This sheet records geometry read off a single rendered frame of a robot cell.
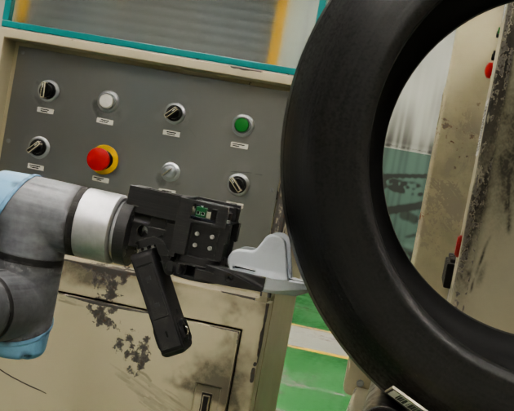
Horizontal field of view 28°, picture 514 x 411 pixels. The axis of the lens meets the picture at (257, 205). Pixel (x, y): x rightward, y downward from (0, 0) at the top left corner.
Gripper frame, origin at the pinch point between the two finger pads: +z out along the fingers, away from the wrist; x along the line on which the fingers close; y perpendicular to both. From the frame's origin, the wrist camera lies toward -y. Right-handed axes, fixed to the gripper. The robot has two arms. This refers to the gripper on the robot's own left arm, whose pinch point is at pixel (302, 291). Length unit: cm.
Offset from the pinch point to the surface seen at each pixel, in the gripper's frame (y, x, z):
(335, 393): -102, 411, -13
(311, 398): -103, 388, -23
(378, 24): 26.6, -11.9, 3.0
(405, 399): -6.0, -11.3, 12.3
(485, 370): -1.5, -12.4, 18.6
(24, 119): 10, 66, -60
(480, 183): 14.7, 27.8, 16.7
